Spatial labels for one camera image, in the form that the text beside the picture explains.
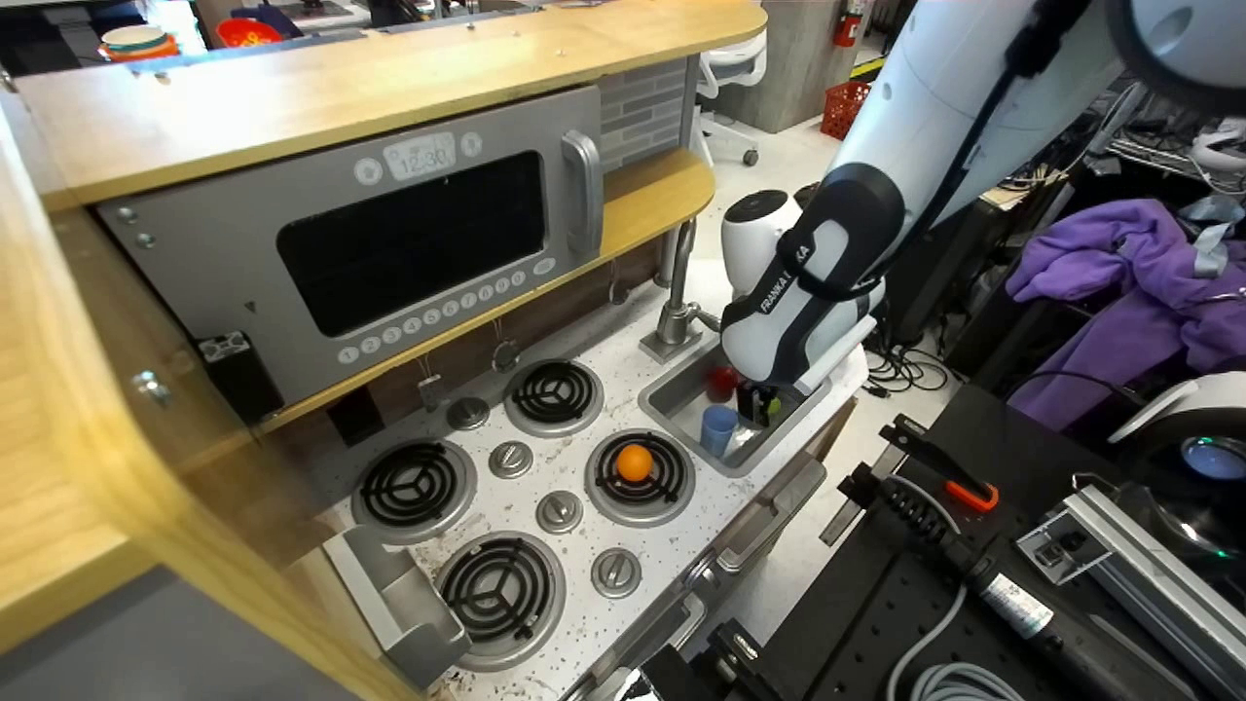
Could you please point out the black white printed tag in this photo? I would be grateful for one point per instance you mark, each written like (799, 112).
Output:
(1062, 547)

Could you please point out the grey stove knob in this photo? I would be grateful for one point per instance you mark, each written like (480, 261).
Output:
(512, 457)
(616, 570)
(468, 413)
(560, 513)

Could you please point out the black tool silver cylinder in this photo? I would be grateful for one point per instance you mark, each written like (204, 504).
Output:
(1016, 607)

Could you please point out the grey toy faucet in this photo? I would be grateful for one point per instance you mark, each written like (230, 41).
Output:
(674, 292)

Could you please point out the red basket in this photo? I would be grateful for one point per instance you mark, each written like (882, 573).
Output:
(842, 105)

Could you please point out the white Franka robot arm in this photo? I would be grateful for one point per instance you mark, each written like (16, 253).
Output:
(938, 93)

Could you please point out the grey toy microwave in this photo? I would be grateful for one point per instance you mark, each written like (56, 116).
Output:
(237, 235)

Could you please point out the orange ball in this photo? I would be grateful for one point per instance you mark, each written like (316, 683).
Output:
(631, 465)

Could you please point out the grey toy sink basin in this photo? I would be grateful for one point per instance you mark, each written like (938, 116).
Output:
(674, 395)

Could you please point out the black optical breadboard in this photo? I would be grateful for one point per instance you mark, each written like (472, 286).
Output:
(857, 625)

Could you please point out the purple cloth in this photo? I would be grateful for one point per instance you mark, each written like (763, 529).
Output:
(1105, 259)

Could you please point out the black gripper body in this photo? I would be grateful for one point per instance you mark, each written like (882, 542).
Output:
(774, 388)

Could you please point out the orange white bowl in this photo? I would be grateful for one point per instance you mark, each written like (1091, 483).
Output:
(134, 41)

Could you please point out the wooden toy kitchen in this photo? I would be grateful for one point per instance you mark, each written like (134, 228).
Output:
(260, 104)

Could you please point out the white chair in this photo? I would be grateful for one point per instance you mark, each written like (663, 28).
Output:
(733, 73)

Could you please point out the aluminium extrusion rail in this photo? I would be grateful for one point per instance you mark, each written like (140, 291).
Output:
(1156, 570)

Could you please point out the grey bin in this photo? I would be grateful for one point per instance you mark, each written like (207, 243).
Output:
(794, 63)

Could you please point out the blue toy cup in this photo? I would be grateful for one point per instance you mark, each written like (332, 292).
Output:
(718, 429)

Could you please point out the black coil toy burner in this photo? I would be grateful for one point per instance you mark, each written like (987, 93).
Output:
(663, 490)
(550, 392)
(502, 594)
(410, 490)

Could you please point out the small yellow toy object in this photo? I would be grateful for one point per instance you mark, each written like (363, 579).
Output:
(778, 412)

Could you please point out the round device blue light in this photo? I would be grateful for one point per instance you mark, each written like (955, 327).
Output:
(1213, 457)

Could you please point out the red bowl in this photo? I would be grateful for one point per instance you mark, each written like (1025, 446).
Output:
(246, 28)

